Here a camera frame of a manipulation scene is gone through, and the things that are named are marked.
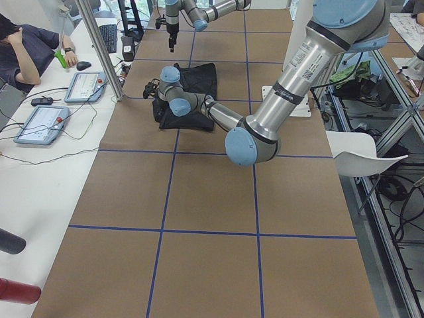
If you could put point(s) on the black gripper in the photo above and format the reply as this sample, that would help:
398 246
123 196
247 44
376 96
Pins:
171 30
159 108

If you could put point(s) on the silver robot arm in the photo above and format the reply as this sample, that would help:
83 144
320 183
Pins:
334 28
199 17

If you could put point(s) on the black keyboard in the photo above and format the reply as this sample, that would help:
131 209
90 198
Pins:
109 36

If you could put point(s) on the far teach pendant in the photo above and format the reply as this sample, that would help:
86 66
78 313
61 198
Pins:
85 87

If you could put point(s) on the teach pendant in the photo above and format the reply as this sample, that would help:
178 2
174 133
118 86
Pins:
85 87
43 126

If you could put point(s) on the black computer mouse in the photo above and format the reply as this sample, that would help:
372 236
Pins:
82 65

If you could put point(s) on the black handheld device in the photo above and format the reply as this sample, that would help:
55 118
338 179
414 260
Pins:
42 101

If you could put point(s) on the near teach pendant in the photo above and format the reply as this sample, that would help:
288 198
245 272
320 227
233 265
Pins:
43 126

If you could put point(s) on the seated person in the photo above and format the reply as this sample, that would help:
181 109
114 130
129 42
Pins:
27 51

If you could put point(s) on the green cloth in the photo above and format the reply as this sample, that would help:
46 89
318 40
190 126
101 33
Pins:
364 70

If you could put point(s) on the white plastic chair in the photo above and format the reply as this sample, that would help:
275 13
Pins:
355 154

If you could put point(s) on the black water bottle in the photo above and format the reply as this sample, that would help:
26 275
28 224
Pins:
10 243

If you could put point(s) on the red water bottle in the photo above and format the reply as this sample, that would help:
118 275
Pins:
17 292

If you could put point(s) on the aluminium frame post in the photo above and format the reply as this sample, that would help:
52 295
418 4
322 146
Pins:
86 13

